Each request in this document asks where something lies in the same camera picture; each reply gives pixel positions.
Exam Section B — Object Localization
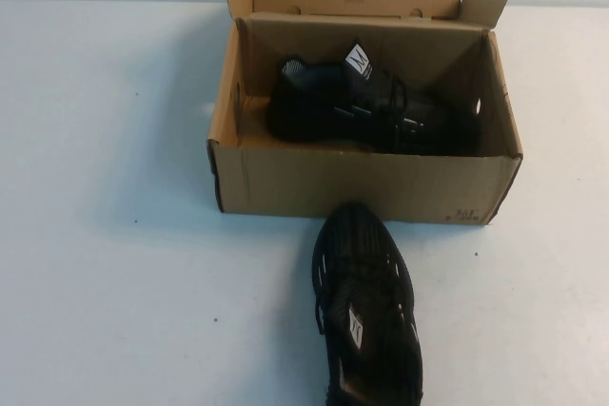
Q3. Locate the black mesh sneaker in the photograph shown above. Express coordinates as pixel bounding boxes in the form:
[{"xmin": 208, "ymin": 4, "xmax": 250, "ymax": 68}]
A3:
[
  {"xmin": 265, "ymin": 37, "xmax": 481, "ymax": 158},
  {"xmin": 311, "ymin": 201, "xmax": 424, "ymax": 406}
]

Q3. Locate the brown cardboard shoe box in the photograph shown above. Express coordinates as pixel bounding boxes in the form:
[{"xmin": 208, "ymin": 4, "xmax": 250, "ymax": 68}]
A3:
[{"xmin": 206, "ymin": 0, "xmax": 524, "ymax": 227}]

